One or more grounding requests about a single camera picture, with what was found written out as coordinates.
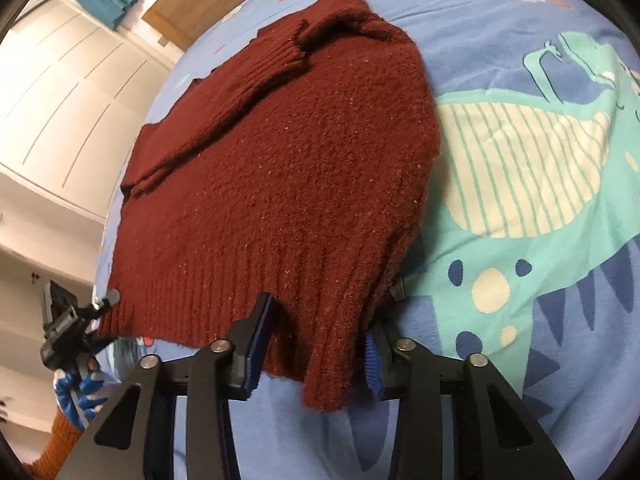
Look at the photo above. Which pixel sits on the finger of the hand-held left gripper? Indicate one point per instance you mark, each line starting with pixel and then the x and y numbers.
pixel 107 301
pixel 100 343

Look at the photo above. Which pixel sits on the person's left hand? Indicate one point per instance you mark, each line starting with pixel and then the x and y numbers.
pixel 82 395

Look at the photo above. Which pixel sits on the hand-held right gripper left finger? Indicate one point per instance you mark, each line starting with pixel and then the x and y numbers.
pixel 254 355

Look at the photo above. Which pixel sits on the wooden headboard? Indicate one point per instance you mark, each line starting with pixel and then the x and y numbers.
pixel 200 0

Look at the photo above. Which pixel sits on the blue dinosaur print bed sheet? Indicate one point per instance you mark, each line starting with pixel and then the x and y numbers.
pixel 525 185

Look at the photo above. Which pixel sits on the dark red knitted sweater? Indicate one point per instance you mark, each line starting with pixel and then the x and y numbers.
pixel 280 185

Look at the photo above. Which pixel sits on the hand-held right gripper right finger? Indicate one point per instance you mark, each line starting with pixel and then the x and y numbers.
pixel 374 367

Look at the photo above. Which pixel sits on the person's left forearm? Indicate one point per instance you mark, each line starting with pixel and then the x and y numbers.
pixel 55 450

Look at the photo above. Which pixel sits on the white wardrobe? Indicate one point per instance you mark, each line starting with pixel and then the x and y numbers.
pixel 70 90

